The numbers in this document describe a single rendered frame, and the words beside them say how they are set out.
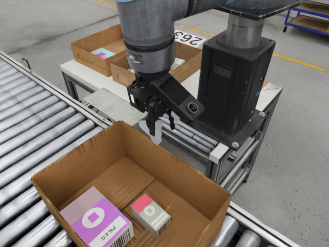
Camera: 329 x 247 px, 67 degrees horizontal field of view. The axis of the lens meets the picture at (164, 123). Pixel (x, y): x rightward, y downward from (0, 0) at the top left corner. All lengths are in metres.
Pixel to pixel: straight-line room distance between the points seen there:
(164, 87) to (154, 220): 0.36
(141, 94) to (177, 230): 0.39
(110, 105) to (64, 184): 0.46
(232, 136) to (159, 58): 0.59
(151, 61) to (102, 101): 0.73
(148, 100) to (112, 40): 1.16
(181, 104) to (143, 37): 0.14
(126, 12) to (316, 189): 1.75
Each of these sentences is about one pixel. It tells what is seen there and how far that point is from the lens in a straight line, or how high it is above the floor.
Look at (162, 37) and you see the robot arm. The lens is 0.42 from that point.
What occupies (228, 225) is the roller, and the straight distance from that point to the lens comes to 0.76.
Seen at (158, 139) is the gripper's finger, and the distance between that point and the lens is 0.58.
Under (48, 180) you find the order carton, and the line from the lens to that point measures 0.73.
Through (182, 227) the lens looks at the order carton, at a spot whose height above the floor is 0.76.
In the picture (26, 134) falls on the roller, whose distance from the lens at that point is 1.09.
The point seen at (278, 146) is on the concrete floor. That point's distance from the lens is 2.12.
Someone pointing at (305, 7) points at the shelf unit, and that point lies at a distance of 4.12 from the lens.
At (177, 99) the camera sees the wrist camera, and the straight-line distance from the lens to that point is 0.48.
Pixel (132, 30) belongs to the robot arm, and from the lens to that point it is 0.41.
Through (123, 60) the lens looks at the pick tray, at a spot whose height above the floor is 0.83.
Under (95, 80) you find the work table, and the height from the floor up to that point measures 0.75.
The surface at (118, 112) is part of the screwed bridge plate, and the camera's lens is 1.06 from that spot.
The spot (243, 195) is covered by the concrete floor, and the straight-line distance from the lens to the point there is 1.74.
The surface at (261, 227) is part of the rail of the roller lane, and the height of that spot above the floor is 0.74.
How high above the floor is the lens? 1.42
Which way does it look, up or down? 42 degrees down
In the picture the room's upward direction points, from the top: straight up
